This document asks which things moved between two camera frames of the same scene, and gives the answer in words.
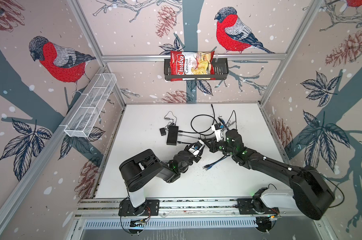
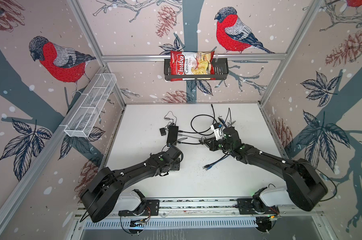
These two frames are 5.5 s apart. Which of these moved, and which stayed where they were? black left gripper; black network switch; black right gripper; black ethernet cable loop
Moved: black left gripper
Stayed: black right gripper; black ethernet cable loop; black network switch
